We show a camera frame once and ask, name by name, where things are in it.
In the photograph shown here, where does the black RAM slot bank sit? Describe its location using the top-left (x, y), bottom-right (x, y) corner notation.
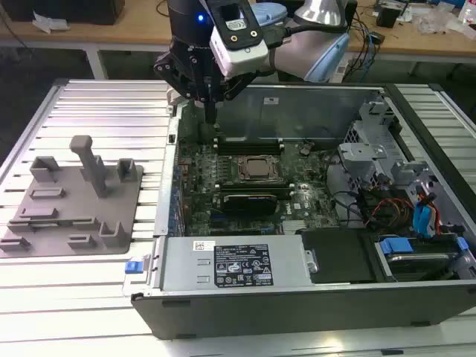
top-left (215, 135), bottom-right (286, 156)

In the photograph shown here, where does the wooden desk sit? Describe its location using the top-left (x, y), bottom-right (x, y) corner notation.
top-left (0, 0), bottom-right (476, 57)

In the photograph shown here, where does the metal CPU socket cover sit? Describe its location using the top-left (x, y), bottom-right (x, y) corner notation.
top-left (237, 155), bottom-right (286, 183)

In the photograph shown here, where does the silver CPU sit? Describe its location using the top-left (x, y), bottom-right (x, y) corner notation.
top-left (247, 159), bottom-right (275, 178)

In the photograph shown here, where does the black graphics card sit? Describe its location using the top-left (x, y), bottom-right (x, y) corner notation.
top-left (221, 193), bottom-right (278, 217)

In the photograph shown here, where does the green motherboard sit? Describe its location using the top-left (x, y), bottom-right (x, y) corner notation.
top-left (176, 143), bottom-right (341, 237)

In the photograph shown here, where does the large black box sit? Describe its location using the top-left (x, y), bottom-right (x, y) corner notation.
top-left (0, 0), bottom-right (126, 26)

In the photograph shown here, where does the silver chipset heat sink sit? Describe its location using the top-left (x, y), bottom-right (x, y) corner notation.
top-left (282, 219), bottom-right (312, 234)

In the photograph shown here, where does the crumpled white paper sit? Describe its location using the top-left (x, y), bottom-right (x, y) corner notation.
top-left (31, 10), bottom-right (71, 35)

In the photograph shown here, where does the grey power supply unit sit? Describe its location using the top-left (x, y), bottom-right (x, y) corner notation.
top-left (159, 236), bottom-right (312, 293)

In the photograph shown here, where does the metal drive cage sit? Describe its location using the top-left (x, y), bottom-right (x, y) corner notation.
top-left (338, 100), bottom-right (440, 194)

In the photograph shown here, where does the tall black box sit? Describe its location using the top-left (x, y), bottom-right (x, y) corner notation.
top-left (341, 0), bottom-right (358, 31)

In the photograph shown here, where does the grey parts rack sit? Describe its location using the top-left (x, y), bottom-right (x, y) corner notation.
top-left (0, 135), bottom-right (145, 258)

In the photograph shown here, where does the black plastic shroud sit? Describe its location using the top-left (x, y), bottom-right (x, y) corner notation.
top-left (299, 229), bottom-right (377, 286)

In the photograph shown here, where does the small black box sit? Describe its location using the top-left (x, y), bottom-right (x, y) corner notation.
top-left (375, 6), bottom-right (402, 28)

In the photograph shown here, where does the black open PC case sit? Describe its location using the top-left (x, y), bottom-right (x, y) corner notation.
top-left (122, 80), bottom-right (476, 341)

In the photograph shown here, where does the clear plastic bag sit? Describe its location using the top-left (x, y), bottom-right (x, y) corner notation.
top-left (414, 6), bottom-right (463, 35)

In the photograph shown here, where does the hard disk in blue carrier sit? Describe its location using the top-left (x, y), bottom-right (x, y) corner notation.
top-left (375, 234), bottom-right (469, 283)

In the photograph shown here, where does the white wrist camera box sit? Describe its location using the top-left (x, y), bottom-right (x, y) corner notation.
top-left (208, 0), bottom-right (269, 78)

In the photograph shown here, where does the black camera cable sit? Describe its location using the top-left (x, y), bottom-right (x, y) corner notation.
top-left (266, 20), bottom-right (347, 48)

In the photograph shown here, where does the black wire loop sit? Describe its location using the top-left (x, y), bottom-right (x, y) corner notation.
top-left (326, 190), bottom-right (360, 225)

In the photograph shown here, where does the blue hanging cable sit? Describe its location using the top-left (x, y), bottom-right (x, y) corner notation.
top-left (364, 22), bottom-right (377, 81)

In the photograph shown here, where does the red yellow wire bundle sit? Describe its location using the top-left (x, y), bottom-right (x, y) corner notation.
top-left (366, 199), bottom-right (414, 230)

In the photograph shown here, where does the blue flat wire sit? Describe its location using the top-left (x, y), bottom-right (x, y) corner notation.
top-left (423, 202), bottom-right (438, 239)
top-left (412, 202), bottom-right (425, 239)

